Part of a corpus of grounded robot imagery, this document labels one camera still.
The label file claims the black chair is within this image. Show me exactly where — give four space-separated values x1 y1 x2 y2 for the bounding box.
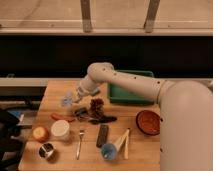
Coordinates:
0 108 23 171

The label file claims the green plastic tray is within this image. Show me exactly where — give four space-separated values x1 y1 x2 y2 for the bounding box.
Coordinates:
107 70 154 105

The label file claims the red-brown bowl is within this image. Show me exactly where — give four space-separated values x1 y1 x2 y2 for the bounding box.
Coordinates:
136 110 160 136

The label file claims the small dark brush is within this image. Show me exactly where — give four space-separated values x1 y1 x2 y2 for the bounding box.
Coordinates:
74 107 89 121

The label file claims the blue-grey towel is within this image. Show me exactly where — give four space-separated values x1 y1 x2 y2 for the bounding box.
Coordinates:
61 92 73 107

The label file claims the apple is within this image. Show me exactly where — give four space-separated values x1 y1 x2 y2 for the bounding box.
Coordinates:
33 126 49 142

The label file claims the silver fork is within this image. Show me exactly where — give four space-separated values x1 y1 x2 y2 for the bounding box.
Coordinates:
76 129 85 160

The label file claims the metal cup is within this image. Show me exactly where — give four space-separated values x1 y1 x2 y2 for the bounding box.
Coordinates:
39 143 54 159

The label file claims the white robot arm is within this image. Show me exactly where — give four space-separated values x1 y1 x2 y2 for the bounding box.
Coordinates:
72 62 213 171

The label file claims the pine cone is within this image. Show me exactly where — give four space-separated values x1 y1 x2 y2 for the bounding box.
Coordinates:
90 98 104 118

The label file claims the dark spoon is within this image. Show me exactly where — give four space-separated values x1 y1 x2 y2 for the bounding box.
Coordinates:
88 116 117 125

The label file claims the white cone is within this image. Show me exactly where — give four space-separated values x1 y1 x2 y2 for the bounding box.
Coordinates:
114 130 129 151

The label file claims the wooden stick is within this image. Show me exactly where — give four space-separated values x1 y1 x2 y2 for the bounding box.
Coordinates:
124 128 130 160

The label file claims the white lidded jar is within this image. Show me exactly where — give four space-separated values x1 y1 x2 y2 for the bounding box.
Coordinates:
51 120 70 141

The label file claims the orange carrot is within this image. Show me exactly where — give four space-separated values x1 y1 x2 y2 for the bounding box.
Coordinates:
50 113 75 122

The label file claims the black remote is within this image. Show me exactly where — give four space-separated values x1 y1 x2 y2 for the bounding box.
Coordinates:
96 124 109 148

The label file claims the blue cup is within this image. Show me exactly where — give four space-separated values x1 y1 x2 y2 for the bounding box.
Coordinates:
101 143 117 160

